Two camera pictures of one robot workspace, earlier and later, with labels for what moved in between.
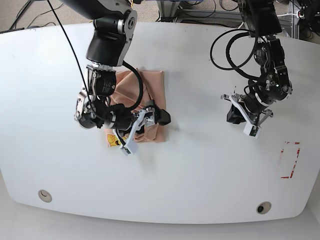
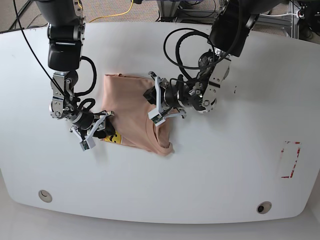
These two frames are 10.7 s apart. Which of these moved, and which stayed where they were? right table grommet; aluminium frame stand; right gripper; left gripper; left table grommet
Moved: left gripper; right gripper
Stayed: left table grommet; aluminium frame stand; right table grommet
